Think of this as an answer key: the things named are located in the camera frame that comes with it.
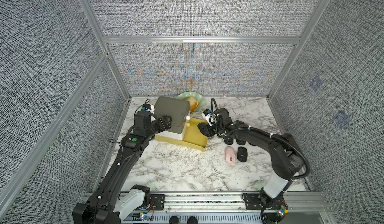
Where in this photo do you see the black computer mouse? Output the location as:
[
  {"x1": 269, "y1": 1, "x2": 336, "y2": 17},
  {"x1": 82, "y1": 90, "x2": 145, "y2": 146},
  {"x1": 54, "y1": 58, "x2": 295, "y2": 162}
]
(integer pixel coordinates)
[
  {"x1": 223, "y1": 136, "x2": 234, "y2": 145},
  {"x1": 237, "y1": 146, "x2": 248, "y2": 162},
  {"x1": 236, "y1": 139, "x2": 246, "y2": 146}
]

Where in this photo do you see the yellow bottom drawer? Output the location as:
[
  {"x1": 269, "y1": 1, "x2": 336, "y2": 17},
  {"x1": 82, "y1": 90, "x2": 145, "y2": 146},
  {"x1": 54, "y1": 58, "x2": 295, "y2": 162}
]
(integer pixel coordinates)
[{"x1": 180, "y1": 117, "x2": 209, "y2": 152}]

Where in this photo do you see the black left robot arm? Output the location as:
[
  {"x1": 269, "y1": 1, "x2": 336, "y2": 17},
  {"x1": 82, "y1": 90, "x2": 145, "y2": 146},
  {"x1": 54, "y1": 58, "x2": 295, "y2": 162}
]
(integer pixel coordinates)
[{"x1": 72, "y1": 110, "x2": 172, "y2": 224}]

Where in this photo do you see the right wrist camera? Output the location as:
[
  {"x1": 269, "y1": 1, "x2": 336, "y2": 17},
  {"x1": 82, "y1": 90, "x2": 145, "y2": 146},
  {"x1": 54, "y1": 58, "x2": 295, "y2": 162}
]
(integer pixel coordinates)
[{"x1": 202, "y1": 109, "x2": 216, "y2": 126}]

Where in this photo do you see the green glass plate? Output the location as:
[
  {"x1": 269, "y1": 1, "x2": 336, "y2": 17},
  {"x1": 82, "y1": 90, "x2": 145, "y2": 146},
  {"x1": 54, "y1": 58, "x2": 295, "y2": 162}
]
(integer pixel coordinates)
[{"x1": 177, "y1": 91, "x2": 205, "y2": 113}]

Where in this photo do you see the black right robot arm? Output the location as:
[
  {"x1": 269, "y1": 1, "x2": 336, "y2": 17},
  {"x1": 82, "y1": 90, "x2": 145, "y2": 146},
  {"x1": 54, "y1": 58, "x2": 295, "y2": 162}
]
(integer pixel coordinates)
[{"x1": 198, "y1": 108, "x2": 311, "y2": 202}]

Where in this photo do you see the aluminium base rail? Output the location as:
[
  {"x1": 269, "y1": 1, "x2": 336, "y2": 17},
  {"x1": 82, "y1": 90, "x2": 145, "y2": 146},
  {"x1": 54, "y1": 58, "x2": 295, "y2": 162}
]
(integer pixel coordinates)
[{"x1": 123, "y1": 191, "x2": 336, "y2": 224}]

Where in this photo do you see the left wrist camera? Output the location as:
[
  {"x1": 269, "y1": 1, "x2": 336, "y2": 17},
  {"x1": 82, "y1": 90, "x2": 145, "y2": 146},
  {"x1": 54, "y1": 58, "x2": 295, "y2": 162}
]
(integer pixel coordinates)
[{"x1": 141, "y1": 103, "x2": 155, "y2": 114}]

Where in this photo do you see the pink computer mouse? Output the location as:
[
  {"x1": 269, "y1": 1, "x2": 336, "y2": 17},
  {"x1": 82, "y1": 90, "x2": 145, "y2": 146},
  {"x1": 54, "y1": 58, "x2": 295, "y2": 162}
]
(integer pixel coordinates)
[{"x1": 225, "y1": 146, "x2": 237, "y2": 164}]

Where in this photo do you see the bread roll on plate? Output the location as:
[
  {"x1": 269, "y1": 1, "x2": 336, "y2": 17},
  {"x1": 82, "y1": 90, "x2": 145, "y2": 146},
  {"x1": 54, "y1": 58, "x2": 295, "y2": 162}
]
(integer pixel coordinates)
[{"x1": 186, "y1": 97, "x2": 199, "y2": 113}]

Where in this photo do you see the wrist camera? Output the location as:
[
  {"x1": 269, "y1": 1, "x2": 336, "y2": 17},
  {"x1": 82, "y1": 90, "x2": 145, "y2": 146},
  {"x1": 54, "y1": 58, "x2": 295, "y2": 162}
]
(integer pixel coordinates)
[
  {"x1": 141, "y1": 103, "x2": 155, "y2": 114},
  {"x1": 202, "y1": 109, "x2": 216, "y2": 126}
]

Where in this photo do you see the three-drawer storage cabinet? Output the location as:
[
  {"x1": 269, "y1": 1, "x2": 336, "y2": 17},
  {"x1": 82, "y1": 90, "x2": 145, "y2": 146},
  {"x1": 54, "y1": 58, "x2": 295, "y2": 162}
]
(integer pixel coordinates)
[{"x1": 154, "y1": 96, "x2": 190, "y2": 140}]

